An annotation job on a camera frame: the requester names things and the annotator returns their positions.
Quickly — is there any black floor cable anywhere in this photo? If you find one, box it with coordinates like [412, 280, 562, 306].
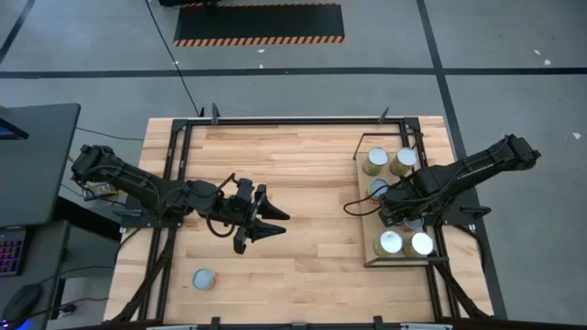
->
[144, 0, 203, 118]

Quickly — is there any teal can with pink label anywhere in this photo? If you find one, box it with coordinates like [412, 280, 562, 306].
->
[366, 177, 390, 203]

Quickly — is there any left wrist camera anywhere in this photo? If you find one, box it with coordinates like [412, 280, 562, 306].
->
[234, 177, 256, 203]

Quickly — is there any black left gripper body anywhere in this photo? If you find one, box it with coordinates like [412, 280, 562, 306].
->
[218, 182, 268, 256]

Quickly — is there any silver-lidded can with reddish side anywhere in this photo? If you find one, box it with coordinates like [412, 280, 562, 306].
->
[191, 268, 217, 292]

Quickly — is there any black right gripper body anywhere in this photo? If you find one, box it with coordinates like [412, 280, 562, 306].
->
[378, 187, 426, 228]

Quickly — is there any green can with red swirl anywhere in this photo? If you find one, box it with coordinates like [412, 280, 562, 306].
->
[371, 230, 404, 259]

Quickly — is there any green pear label can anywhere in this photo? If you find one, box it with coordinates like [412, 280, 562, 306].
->
[402, 231, 435, 258]

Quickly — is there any keyboard with lit keys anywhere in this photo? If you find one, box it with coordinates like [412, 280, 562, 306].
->
[0, 226, 28, 278]

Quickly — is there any green can with fruit picture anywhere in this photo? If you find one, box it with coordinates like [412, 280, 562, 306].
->
[388, 146, 419, 178]
[361, 146, 390, 178]

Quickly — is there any lit computer screen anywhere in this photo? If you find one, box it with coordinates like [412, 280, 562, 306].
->
[0, 117, 29, 141]

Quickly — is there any grey side table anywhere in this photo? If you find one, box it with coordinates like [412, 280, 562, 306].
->
[0, 219, 73, 330]

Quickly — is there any black desk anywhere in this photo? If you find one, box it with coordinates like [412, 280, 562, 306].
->
[0, 103, 83, 229]

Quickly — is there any black table rail frame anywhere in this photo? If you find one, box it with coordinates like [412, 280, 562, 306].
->
[103, 103, 494, 330]

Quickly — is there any black computer mouse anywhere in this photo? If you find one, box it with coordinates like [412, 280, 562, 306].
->
[0, 282, 43, 325]

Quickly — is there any black hazard-striped floor mat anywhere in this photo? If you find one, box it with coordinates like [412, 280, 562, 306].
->
[172, 2, 346, 48]

